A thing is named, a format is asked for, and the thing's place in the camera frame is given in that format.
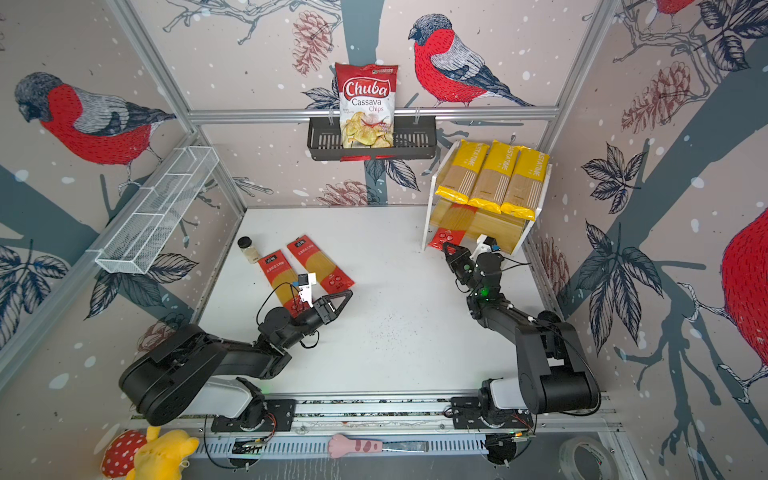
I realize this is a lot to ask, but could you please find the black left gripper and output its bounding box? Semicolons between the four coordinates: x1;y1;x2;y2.
281;291;351;352

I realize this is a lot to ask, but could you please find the red spaghetti bag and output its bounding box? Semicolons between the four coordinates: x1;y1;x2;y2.
428;201;477;250
287;235;355;294
257;250;309;318

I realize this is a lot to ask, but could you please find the yellow pasta bag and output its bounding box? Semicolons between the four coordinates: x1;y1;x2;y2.
436;140;490;205
468;140;519;214
501;146;550;221

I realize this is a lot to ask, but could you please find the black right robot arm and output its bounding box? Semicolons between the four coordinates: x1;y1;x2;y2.
442;243;602;416

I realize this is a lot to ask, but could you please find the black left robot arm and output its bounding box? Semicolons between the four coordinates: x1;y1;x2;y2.
118;290;353;432

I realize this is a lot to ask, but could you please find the wooden two-tier shelf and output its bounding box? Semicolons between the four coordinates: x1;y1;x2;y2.
421;140;552;254

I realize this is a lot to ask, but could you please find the spice jar black lid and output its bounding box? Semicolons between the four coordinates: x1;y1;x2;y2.
237;236;261;264

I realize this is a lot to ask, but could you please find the Chuba cassava chips bag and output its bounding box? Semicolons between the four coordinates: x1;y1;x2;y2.
335;63;398;149

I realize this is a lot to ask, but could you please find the yellow plush toy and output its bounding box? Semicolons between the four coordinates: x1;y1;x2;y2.
126;426;200;480

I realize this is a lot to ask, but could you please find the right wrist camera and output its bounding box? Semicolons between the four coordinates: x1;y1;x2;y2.
471;234;500;261

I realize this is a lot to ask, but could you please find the black hanging wire basket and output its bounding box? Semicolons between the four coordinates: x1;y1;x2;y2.
307;116;437;161

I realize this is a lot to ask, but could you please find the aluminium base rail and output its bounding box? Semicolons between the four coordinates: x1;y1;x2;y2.
179;392;619;460

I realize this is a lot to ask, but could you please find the pink handled scraper tool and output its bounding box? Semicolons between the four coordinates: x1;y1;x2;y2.
327;434;430;459

